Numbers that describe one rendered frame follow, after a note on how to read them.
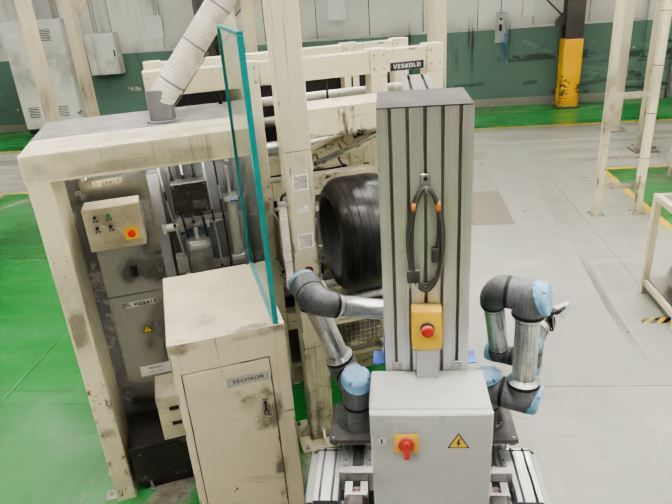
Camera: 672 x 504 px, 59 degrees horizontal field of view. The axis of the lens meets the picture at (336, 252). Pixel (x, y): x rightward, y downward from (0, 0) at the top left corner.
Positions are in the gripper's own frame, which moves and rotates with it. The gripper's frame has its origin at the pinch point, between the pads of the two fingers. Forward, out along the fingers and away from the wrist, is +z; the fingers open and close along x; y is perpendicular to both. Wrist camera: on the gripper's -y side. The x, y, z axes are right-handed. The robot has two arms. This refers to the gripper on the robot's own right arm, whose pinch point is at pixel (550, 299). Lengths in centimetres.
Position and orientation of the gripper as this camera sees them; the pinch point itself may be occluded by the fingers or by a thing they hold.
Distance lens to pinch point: 265.1
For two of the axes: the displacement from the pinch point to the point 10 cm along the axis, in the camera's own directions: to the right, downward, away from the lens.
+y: 1.8, 9.2, 3.4
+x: 8.5, 0.3, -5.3
